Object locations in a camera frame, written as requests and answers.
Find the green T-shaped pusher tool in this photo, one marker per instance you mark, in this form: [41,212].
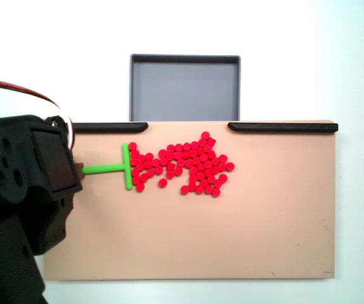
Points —
[126,164]

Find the red round granule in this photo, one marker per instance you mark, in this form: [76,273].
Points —
[163,182]
[140,187]
[132,146]

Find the beige rectangular board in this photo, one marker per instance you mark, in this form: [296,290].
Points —
[201,228]

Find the grey plastic tray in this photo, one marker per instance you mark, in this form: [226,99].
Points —
[185,88]

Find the black edge rail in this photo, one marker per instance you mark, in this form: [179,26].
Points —
[112,127]
[283,127]

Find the heap of red granules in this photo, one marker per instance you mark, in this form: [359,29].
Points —
[198,161]

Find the brown tool holder block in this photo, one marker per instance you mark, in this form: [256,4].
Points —
[80,172]

